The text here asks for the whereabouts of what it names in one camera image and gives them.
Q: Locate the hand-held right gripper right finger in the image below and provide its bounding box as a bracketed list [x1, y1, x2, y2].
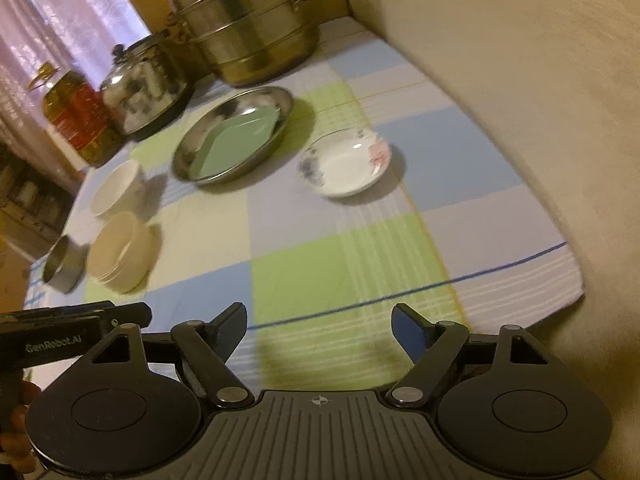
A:
[385, 302, 551, 408]

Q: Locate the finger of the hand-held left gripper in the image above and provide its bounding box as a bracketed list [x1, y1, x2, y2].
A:
[97, 301, 153, 333]

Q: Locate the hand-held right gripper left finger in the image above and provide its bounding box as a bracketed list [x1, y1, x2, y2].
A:
[90, 302, 251, 408]

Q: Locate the beige bowl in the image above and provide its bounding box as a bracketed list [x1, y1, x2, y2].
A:
[86, 211, 162, 293]

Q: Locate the small stainless steel bowl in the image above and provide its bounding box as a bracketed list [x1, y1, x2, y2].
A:
[42, 236, 86, 293]

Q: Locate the tall white bowl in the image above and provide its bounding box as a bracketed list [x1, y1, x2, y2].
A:
[90, 160, 148, 218]

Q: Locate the white floral plate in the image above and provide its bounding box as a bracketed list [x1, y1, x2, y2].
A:
[299, 128, 392, 198]

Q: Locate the green square plate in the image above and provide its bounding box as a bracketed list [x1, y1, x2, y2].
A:
[187, 105, 281, 181]

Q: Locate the round stainless steel plate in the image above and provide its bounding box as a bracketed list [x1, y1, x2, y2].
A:
[172, 86, 295, 186]

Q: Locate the person's left hand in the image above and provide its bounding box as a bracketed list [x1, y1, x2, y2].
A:
[0, 380, 43, 476]

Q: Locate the blue patterned cloth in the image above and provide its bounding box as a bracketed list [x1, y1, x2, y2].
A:
[22, 259, 56, 311]

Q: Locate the checked tablecloth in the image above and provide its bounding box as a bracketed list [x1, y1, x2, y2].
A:
[22, 15, 586, 401]

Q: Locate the dark metal rack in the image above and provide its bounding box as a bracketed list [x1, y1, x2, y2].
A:
[0, 145, 76, 261]

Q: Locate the black kettle base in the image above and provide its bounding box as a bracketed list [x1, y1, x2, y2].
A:
[125, 87, 197, 142]

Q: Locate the cooking oil bottle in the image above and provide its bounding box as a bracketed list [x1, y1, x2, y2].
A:
[27, 62, 126, 168]

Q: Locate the stainless steel kettle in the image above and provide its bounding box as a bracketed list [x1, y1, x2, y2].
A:
[100, 35, 188, 136]

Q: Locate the stainless steel steamer pot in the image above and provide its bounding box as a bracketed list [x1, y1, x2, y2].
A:
[167, 0, 333, 88]

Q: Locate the pink lace curtain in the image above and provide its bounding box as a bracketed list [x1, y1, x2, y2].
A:
[0, 0, 151, 136]

